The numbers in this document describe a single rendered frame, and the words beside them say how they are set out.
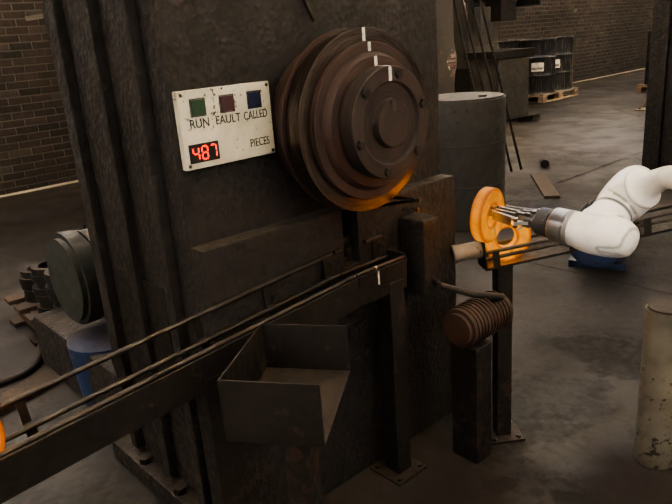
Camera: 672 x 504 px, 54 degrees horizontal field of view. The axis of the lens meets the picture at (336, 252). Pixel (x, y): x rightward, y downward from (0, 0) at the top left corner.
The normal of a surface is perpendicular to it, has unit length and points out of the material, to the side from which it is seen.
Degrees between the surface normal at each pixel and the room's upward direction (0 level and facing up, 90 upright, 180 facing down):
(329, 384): 5
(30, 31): 90
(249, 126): 90
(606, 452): 0
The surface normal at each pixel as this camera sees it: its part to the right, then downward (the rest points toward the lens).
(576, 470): -0.07, -0.95
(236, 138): 0.68, 0.18
